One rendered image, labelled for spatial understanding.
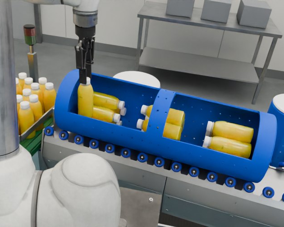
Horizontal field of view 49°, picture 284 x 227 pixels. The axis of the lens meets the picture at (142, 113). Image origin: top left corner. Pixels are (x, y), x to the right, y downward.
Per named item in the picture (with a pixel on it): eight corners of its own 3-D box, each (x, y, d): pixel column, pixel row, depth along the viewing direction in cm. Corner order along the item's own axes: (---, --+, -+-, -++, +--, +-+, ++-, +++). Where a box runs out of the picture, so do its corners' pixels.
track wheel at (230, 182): (237, 178, 124) (236, 177, 126) (226, 174, 125) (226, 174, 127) (235, 188, 124) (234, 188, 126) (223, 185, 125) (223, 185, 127)
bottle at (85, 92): (83, 109, 140) (83, 77, 131) (96, 114, 138) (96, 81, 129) (74, 116, 135) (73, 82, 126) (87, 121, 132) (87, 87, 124)
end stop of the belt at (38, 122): (22, 141, 135) (21, 135, 134) (20, 140, 136) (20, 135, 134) (67, 99, 168) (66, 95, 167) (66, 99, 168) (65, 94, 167)
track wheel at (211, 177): (218, 172, 126) (218, 172, 127) (208, 170, 126) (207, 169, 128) (216, 183, 125) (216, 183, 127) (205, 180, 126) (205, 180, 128)
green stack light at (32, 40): (32, 45, 173) (31, 37, 170) (22, 43, 174) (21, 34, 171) (38, 42, 178) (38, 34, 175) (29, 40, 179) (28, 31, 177)
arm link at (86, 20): (102, 8, 114) (101, 24, 117) (79, 3, 116) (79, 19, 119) (91, 14, 107) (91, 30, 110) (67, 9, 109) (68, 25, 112)
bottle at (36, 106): (43, 131, 151) (41, 102, 142) (29, 132, 149) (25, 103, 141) (43, 123, 156) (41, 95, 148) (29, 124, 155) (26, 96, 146)
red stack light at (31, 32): (31, 37, 170) (31, 29, 168) (21, 34, 171) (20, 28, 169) (38, 34, 175) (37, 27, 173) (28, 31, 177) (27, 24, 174)
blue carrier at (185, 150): (255, 198, 121) (280, 142, 105) (55, 141, 138) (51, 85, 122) (255, 154, 144) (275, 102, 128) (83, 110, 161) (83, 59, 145)
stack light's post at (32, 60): (46, 189, 236) (33, 54, 177) (41, 188, 237) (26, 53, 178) (48, 185, 240) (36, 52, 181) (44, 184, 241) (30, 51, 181)
